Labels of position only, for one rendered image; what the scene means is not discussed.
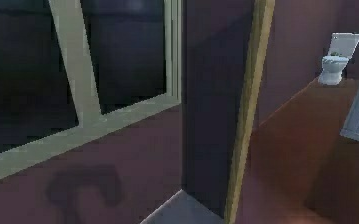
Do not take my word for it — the grey framed window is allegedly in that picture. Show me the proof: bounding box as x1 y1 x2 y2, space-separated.
0 0 183 185

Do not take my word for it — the white toilet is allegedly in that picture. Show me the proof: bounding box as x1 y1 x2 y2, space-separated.
317 32 359 86

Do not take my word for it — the tan wooden door frame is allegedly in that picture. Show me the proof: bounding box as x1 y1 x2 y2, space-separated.
223 0 276 224

